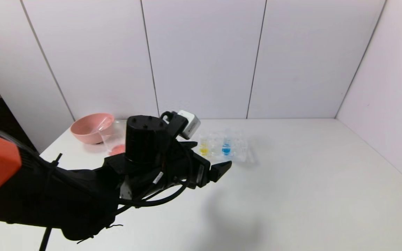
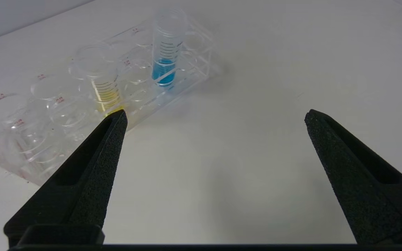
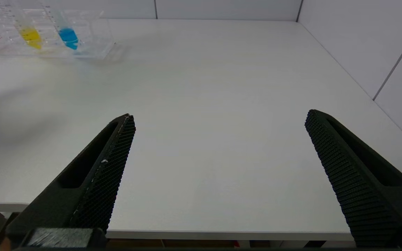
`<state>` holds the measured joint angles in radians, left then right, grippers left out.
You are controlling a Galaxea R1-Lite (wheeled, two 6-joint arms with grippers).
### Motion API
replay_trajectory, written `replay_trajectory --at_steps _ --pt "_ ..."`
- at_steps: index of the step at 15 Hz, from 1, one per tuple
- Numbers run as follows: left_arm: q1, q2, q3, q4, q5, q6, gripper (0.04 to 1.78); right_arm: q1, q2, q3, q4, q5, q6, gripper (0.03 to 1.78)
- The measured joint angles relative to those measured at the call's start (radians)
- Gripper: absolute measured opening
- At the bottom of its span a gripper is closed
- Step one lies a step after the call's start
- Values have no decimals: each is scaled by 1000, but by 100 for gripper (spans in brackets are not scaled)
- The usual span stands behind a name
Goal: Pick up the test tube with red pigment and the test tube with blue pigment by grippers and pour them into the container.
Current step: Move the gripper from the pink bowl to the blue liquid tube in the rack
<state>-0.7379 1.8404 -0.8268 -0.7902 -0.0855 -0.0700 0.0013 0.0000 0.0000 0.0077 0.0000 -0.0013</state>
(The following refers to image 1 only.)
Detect test tube with blue pigment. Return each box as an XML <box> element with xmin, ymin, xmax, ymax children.
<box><xmin>222</xmin><ymin>131</ymin><xmax>232</xmax><ymax>156</ymax></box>

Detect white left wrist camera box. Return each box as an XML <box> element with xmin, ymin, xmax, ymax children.
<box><xmin>177</xmin><ymin>110</ymin><xmax>201</xmax><ymax>140</ymax></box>

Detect clear acrylic test tube rack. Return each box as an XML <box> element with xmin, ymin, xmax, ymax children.
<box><xmin>186</xmin><ymin>130</ymin><xmax>256</xmax><ymax>164</ymax></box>

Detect test tube with red pigment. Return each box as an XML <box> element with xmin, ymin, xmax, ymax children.
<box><xmin>96</xmin><ymin>117</ymin><xmax>113</xmax><ymax>132</ymax></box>

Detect black background furniture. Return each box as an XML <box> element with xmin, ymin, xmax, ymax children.
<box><xmin>0</xmin><ymin>101</ymin><xmax>38</xmax><ymax>154</ymax></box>

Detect pink plastic bowl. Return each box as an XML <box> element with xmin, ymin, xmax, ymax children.
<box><xmin>70</xmin><ymin>113</ymin><xmax>115</xmax><ymax>144</ymax></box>

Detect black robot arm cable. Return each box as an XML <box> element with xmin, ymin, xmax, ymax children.
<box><xmin>117</xmin><ymin>139</ymin><xmax>194</xmax><ymax>208</ymax></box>

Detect test tube with yellow pigment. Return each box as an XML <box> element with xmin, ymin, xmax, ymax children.
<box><xmin>200</xmin><ymin>134</ymin><xmax>209</xmax><ymax>157</ymax></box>

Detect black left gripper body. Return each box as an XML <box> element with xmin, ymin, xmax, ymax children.
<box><xmin>168</xmin><ymin>147</ymin><xmax>211</xmax><ymax>189</ymax></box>

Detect clear glass beaker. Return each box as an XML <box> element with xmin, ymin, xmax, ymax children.
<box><xmin>99</xmin><ymin>120</ymin><xmax>127</xmax><ymax>157</ymax></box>

